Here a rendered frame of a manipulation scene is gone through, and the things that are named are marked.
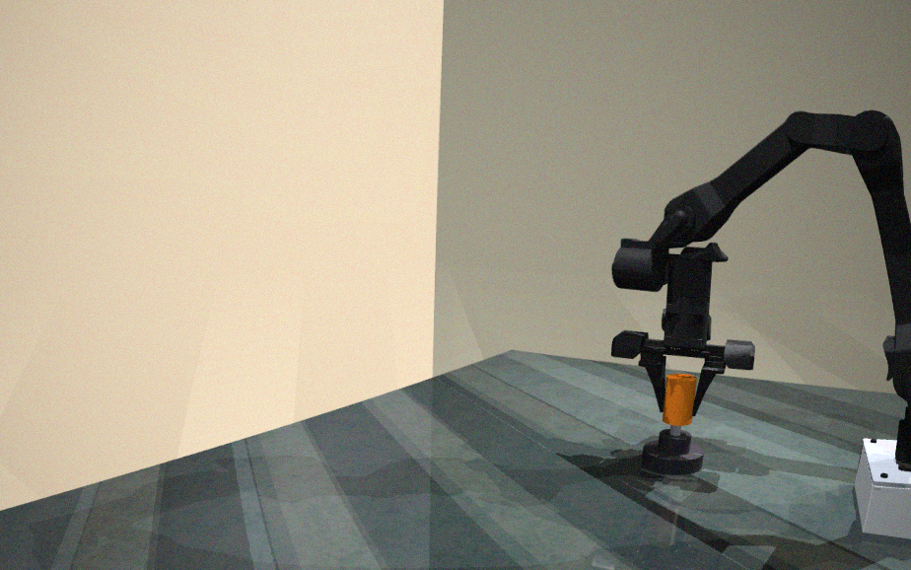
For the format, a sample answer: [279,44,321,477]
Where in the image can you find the black round pedestal with silver shaft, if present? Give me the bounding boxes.
[642,424,704,475]

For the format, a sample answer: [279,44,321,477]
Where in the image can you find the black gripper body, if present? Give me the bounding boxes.
[611,295,755,370]

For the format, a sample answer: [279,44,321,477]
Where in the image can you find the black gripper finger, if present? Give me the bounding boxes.
[639,356,666,413]
[692,362,726,416]

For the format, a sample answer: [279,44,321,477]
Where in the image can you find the orange cylinder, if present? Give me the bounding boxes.
[663,374,697,426]

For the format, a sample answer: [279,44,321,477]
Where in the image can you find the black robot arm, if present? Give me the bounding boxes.
[612,110,911,472]

